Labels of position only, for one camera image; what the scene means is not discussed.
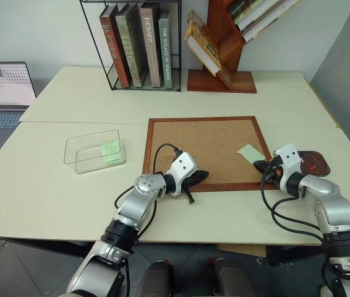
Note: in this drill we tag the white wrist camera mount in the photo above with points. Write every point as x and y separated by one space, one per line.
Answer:
182 165
289 161

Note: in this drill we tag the red hardcover book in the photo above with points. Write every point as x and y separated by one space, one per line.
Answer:
114 52

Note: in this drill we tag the clear plastic box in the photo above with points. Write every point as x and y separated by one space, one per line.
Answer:
82 161

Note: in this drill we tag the dark green spined book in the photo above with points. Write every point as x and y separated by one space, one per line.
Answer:
240 7

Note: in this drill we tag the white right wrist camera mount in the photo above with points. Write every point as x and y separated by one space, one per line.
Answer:
289 161

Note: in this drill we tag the yellow patterned book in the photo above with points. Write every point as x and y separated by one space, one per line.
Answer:
201 40

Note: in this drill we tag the pink HOMES book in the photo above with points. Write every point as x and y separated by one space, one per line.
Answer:
151 46

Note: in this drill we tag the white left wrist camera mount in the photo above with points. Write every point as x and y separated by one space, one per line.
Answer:
182 165

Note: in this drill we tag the dark brown tray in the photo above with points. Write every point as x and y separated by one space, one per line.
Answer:
317 162

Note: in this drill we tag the wood framed cork board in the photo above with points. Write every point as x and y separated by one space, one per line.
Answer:
206 145

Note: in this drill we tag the olive patterned book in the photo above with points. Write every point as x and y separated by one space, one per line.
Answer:
131 49

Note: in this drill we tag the brown cardboard piece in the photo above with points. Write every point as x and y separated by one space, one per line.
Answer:
243 250

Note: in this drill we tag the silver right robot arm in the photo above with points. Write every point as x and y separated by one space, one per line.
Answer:
332 201

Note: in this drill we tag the brown wooden tree bookshelf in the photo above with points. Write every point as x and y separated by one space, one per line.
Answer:
224 77

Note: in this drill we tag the grey-green Solace book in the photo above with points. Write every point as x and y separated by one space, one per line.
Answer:
166 52

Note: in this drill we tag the white paged book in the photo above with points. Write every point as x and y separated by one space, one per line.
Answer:
267 29
255 19

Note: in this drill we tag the dark rounded robot leg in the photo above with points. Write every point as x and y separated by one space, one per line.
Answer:
230 278
158 280

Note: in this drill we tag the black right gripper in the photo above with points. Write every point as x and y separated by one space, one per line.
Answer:
273 171

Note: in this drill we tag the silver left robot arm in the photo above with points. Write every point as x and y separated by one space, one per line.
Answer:
131 207

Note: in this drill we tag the grey laptop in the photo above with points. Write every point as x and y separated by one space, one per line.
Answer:
2 89

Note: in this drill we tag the green sticky note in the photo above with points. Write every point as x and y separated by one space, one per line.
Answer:
249 152
111 151

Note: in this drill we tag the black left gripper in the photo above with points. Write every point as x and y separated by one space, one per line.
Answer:
191 181

